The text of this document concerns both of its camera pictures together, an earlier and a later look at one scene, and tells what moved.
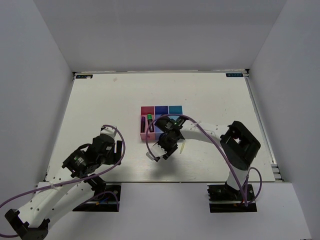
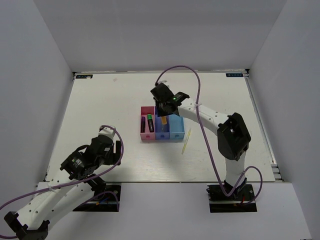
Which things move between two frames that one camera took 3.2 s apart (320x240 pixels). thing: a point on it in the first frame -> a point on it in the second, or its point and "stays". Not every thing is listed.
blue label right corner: (234, 74) stays
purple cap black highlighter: (143, 124) stays
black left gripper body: (111, 157) stays
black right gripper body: (169, 144) -> (161, 110)
